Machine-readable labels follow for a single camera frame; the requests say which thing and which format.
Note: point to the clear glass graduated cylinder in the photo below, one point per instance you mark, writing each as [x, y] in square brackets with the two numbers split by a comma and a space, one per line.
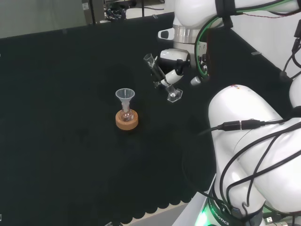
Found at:
[175, 95]

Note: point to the glass round-bottom flask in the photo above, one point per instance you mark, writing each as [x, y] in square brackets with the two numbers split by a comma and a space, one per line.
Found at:
[126, 115]

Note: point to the clear plastic funnel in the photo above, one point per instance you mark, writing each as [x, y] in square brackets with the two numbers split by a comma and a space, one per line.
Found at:
[125, 94]

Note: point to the black bench cloth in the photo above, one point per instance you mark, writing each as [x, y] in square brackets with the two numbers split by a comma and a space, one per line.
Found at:
[58, 117]

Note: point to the pale grey board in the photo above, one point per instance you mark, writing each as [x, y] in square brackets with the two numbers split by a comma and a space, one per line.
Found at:
[42, 14]

